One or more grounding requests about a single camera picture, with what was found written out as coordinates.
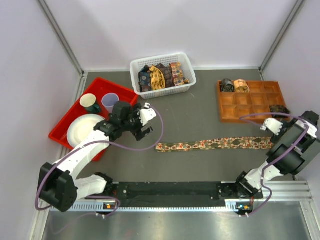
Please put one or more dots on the rolled dark grey tie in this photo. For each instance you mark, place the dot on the rolled dark grey tie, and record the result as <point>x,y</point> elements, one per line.
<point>227,86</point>

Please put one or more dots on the white plastic basket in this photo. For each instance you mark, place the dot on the white plastic basket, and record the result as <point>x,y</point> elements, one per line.
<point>166,60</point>

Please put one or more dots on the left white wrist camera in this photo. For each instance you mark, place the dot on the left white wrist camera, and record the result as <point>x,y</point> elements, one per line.
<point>146,114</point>

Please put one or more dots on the wooden compartment tray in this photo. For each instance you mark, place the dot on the wooden compartment tray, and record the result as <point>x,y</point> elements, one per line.
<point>261,96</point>

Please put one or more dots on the white paper plate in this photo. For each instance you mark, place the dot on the white paper plate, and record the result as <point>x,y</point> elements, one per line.
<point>81,128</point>

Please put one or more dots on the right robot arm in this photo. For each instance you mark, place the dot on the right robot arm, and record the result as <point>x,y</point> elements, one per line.
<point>295,145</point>

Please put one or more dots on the rolled beige tie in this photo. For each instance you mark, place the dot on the rolled beige tie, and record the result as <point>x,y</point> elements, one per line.
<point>241,86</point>

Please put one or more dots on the maroon patterned tie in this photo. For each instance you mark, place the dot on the maroon patterned tie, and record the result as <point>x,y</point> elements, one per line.
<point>167,73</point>

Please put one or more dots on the aluminium front rail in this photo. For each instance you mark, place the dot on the aluminium front rail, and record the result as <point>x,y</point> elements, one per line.
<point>291,191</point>

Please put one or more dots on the lilac plastic cup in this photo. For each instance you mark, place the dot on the lilac plastic cup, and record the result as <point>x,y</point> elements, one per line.
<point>109,100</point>

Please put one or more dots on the floral patterned tie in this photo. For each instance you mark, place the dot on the floral patterned tie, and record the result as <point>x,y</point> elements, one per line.
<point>229,143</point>

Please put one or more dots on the green mug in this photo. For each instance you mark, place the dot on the green mug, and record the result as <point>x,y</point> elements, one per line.
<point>90,103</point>

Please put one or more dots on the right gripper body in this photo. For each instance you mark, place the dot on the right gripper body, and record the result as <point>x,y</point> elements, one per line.
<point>285,127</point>

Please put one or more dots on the rolled dark green tie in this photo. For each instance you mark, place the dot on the rolled dark green tie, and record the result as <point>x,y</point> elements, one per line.
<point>277,108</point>

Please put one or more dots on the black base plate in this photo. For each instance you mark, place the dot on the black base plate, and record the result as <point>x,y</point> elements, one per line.
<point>175,194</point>

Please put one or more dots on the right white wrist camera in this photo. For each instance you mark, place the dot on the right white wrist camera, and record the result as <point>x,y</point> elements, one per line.
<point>272,125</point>

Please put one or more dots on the dark blue patterned tie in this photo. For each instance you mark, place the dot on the dark blue patterned tie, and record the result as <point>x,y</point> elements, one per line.
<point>145,79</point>

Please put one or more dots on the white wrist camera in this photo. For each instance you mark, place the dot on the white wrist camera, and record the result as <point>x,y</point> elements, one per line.
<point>272,125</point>
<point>146,114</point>

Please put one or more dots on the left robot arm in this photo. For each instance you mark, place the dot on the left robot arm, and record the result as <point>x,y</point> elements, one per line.
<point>58,183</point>

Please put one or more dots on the yellow patterned tie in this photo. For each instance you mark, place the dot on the yellow patterned tie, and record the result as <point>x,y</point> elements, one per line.
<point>157,79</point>

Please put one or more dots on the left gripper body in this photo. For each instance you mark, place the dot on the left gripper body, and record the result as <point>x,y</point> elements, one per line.
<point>133,124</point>

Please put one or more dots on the orange dotted tie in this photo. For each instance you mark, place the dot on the orange dotted tie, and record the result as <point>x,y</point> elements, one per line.
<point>177,74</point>

